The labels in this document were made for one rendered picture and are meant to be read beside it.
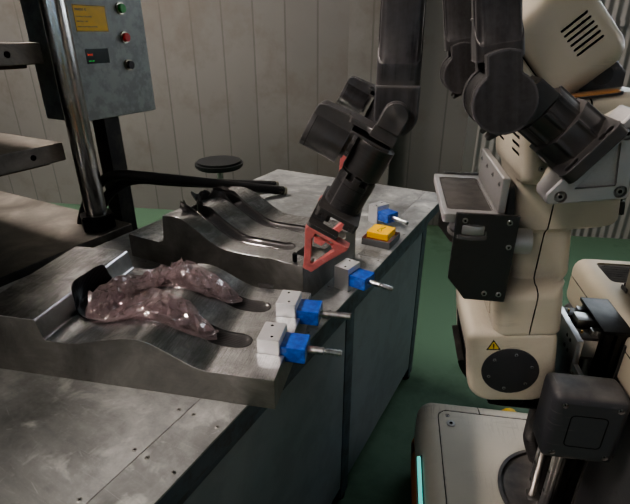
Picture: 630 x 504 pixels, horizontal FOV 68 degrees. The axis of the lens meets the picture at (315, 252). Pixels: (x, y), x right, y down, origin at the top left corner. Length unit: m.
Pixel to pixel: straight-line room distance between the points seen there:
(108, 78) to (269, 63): 1.99
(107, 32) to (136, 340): 1.12
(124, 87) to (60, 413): 1.13
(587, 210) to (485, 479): 0.77
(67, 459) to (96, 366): 0.15
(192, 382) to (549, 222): 0.64
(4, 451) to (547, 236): 0.90
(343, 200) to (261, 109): 2.91
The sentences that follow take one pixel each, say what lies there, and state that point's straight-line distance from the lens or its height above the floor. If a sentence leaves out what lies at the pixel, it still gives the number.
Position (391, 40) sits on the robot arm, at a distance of 0.64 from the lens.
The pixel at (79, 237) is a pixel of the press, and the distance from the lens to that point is 1.50.
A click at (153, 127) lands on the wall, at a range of 3.91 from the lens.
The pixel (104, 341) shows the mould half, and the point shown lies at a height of 0.89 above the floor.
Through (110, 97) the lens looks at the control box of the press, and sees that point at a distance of 1.67.
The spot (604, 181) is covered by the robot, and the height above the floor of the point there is 1.14.
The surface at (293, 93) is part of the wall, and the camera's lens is 3.49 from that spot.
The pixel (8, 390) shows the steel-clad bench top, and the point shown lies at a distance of 0.91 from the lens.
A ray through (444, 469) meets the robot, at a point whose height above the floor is 0.28.
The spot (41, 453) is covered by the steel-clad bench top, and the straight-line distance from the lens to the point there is 0.78.
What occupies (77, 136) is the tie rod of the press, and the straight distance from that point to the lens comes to 1.45.
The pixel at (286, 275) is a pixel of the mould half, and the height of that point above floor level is 0.86.
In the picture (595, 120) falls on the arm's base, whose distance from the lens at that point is 0.69.
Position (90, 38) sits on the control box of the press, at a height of 1.30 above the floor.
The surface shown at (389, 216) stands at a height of 0.83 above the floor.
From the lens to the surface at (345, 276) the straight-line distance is 1.02.
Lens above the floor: 1.31
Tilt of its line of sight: 25 degrees down
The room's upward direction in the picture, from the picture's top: straight up
